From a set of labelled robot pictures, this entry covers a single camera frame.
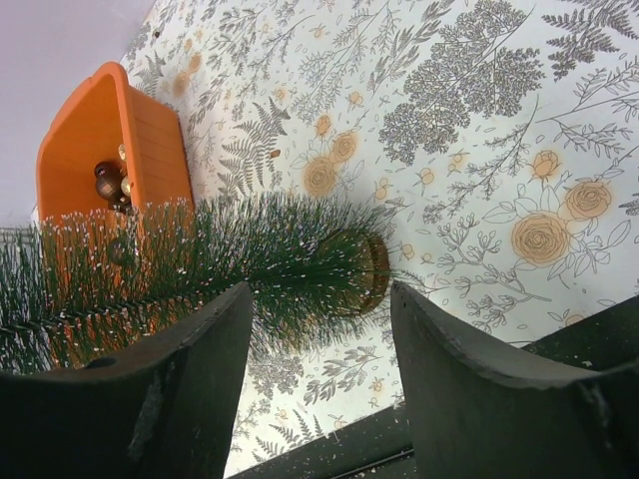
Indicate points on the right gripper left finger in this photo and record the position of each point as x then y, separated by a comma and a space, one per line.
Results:
161, 408

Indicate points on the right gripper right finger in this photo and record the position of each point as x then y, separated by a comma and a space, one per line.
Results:
499, 399

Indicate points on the small green christmas tree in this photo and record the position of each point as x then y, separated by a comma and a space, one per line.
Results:
318, 271

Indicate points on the orange plastic bin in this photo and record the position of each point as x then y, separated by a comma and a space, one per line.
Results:
130, 164

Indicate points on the small gold bauble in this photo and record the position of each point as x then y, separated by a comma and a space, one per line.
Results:
126, 186

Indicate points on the small dark brown bauble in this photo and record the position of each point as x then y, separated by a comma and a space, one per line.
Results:
107, 168

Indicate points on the floral table mat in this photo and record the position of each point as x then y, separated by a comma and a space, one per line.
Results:
499, 139

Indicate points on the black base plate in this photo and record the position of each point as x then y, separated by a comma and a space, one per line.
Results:
449, 424

